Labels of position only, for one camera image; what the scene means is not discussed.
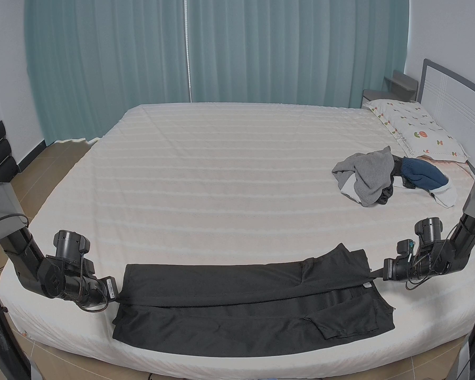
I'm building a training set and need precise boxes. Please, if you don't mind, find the blue-green curtain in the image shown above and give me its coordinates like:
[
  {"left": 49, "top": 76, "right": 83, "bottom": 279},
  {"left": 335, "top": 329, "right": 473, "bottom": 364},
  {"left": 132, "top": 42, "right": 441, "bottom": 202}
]
[
  {"left": 24, "top": 0, "right": 191, "bottom": 143},
  {"left": 187, "top": 0, "right": 410, "bottom": 109}
]

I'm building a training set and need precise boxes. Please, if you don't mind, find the bed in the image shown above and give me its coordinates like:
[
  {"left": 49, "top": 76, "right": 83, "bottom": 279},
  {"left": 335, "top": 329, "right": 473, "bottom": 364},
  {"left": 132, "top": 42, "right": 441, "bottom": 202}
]
[{"left": 0, "top": 58, "right": 475, "bottom": 375}]

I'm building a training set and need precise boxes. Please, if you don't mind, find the grey bedside table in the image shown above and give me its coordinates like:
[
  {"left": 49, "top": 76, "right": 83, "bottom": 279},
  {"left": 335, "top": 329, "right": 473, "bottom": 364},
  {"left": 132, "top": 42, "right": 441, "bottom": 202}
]
[{"left": 362, "top": 70, "right": 419, "bottom": 102}]

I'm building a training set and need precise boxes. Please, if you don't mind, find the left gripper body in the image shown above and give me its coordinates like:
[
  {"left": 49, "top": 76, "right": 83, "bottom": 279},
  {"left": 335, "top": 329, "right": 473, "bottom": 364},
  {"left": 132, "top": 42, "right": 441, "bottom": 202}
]
[{"left": 94, "top": 275, "right": 122, "bottom": 305}]

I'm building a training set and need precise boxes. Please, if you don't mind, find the black T-shirt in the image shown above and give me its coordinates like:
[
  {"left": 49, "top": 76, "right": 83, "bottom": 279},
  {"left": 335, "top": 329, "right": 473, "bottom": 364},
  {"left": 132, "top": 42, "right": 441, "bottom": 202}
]
[{"left": 112, "top": 243, "right": 396, "bottom": 358}]

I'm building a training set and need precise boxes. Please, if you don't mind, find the white printed pillow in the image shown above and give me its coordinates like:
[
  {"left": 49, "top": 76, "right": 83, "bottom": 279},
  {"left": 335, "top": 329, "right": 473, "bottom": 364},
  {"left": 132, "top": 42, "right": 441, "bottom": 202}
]
[{"left": 362, "top": 99, "right": 471, "bottom": 162}]

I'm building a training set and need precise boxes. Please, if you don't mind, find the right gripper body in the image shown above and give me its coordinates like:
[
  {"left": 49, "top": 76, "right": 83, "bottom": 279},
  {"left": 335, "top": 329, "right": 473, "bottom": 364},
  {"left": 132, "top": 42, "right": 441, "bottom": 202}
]
[{"left": 383, "top": 256, "right": 412, "bottom": 282}]

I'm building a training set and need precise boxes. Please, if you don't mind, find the pile of clothes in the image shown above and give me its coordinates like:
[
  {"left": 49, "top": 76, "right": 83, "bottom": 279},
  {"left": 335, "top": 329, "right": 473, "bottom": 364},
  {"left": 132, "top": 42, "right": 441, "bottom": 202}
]
[{"left": 332, "top": 146, "right": 458, "bottom": 209}]

